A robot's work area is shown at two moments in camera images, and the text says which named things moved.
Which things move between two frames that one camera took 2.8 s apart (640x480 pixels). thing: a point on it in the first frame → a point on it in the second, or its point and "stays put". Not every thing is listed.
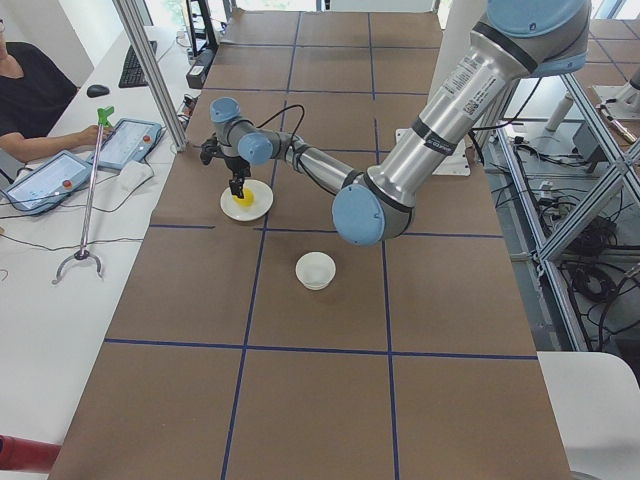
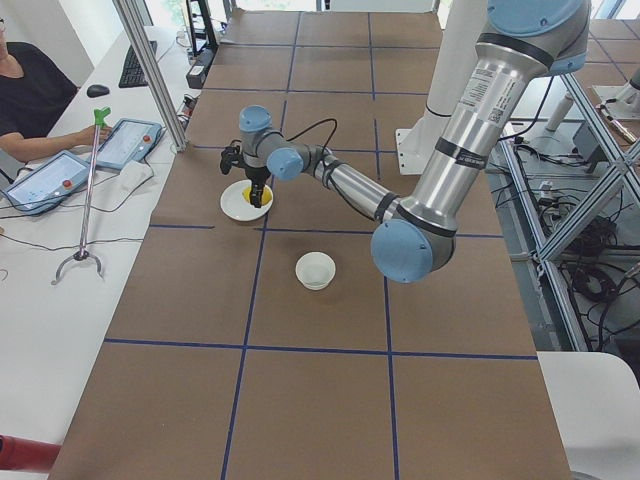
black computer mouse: [95, 90] stays put
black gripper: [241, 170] → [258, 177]
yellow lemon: [248, 198] → [266, 198]
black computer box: [196, 74] stays put
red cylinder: [28, 455] stays put
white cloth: [119, 187] stays put
